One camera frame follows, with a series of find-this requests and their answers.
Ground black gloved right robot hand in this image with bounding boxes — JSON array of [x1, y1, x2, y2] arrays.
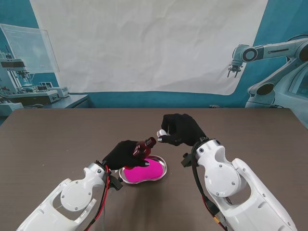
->
[[156, 114, 207, 147]]

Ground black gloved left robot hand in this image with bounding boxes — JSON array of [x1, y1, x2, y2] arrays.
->
[[102, 140, 151, 170]]

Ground red transparent sample bottle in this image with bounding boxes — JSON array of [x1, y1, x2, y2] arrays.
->
[[133, 136, 157, 159]]

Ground magenta tray liner pad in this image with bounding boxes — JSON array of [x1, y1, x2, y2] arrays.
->
[[123, 158, 164, 183]]

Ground steel kidney-shaped tray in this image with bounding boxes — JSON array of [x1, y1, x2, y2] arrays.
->
[[119, 155, 168, 185]]

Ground white wrinkled backdrop sheet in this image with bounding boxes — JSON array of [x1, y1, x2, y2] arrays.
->
[[29, 0, 269, 96]]

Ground blue lab print banner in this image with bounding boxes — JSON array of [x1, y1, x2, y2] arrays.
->
[[0, 0, 308, 126]]

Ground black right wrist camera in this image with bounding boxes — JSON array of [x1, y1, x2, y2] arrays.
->
[[181, 153, 193, 168]]

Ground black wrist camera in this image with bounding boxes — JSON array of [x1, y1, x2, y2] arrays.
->
[[108, 175, 123, 191], [181, 153, 193, 168]]

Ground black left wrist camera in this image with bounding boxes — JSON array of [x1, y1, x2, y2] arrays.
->
[[108, 175, 123, 191]]

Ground red black left arm cables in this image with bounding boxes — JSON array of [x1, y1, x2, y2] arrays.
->
[[84, 163, 113, 231]]

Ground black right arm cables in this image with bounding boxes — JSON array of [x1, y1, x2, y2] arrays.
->
[[190, 144, 229, 231]]

